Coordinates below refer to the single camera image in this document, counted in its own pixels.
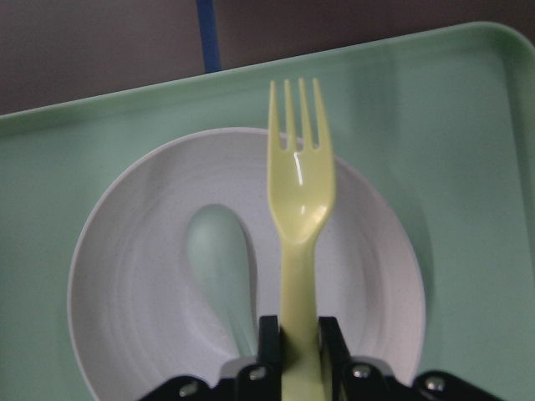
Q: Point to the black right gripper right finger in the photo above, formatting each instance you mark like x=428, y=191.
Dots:
x=347, y=377

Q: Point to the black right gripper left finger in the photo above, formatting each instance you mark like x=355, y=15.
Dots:
x=262, y=379

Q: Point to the white round plate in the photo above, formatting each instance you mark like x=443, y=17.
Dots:
x=136, y=313

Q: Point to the yellow plastic fork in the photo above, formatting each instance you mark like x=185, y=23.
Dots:
x=301, y=190

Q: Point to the grey-green plastic spoon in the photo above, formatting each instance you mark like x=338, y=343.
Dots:
x=217, y=251

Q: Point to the mint green tray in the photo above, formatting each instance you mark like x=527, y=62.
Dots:
x=441, y=122

